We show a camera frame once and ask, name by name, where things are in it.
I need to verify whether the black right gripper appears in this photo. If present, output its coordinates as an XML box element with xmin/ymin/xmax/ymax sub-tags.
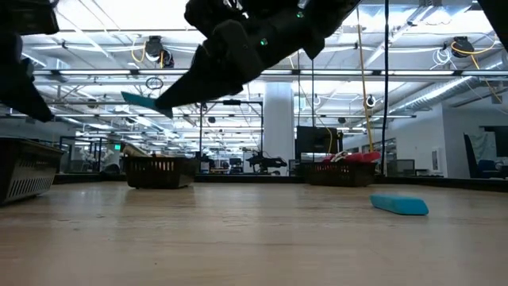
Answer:
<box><xmin>152</xmin><ymin>0</ymin><xmax>319</xmax><ymax>119</ymax></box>

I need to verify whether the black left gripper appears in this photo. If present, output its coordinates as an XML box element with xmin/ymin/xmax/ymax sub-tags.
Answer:
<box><xmin>0</xmin><ymin>0</ymin><xmax>60</xmax><ymax>123</ymax></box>

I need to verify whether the blue eraser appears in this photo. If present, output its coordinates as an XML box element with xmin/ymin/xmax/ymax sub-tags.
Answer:
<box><xmin>369</xmin><ymin>193</ymin><xmax>430</xmax><ymax>217</ymax></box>
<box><xmin>120</xmin><ymin>91</ymin><xmax>175</xmax><ymax>119</ymax></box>

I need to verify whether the black slotted plastic basket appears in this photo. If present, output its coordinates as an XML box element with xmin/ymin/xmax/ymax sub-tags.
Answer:
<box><xmin>0</xmin><ymin>137</ymin><xmax>66</xmax><ymax>207</ymax></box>
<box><xmin>299</xmin><ymin>160</ymin><xmax>378</xmax><ymax>188</ymax></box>
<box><xmin>125</xmin><ymin>155</ymin><xmax>196</xmax><ymax>190</ymax></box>

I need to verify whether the white column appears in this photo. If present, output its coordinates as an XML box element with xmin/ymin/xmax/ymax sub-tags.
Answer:
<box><xmin>263</xmin><ymin>82</ymin><xmax>297</xmax><ymax>176</ymax></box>

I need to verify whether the black screen panel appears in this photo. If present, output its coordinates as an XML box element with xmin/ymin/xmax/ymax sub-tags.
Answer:
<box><xmin>295</xmin><ymin>126</ymin><xmax>344</xmax><ymax>162</ymax></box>

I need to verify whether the blue chair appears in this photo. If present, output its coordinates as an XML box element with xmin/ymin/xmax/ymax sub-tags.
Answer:
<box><xmin>475</xmin><ymin>158</ymin><xmax>508</xmax><ymax>180</ymax></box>

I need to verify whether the distant black rig frame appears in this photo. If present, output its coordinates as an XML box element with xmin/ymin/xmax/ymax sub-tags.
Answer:
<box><xmin>198</xmin><ymin>99</ymin><xmax>265</xmax><ymax>176</ymax></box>

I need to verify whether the ceiling cable reel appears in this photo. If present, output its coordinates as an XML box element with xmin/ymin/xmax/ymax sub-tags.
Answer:
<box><xmin>450</xmin><ymin>35</ymin><xmax>475</xmax><ymax>59</ymax></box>
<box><xmin>143</xmin><ymin>34</ymin><xmax>175</xmax><ymax>68</ymax></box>

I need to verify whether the yellow cable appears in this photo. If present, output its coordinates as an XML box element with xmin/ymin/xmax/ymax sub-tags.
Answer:
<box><xmin>355</xmin><ymin>3</ymin><xmax>376</xmax><ymax>154</ymax></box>

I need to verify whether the thick black hanging cable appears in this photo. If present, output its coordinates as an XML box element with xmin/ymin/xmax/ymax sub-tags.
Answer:
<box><xmin>380</xmin><ymin>0</ymin><xmax>391</xmax><ymax>176</ymax></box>

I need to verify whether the black aluminium rig frame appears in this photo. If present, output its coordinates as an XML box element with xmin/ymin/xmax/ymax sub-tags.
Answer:
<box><xmin>53</xmin><ymin>173</ymin><xmax>508</xmax><ymax>194</ymax></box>

